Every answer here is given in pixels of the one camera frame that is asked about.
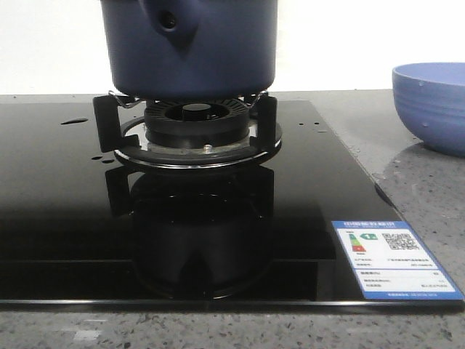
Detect black pot support grate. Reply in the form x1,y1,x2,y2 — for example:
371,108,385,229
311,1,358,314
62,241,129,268
93,92,282,171

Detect blue energy label sticker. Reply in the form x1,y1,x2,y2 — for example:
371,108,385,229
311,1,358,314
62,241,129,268
332,220,464,301

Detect black gas burner head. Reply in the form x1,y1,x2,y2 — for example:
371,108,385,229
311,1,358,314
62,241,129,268
144,99,249,149

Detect black glass gas stove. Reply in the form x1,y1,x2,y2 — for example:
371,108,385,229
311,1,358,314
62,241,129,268
1,100,464,313

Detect dark blue cooking pot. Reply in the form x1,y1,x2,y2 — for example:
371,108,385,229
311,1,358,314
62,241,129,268
100,0,278,100

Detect light blue bowl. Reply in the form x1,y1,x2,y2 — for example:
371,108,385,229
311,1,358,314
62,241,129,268
392,62,464,157

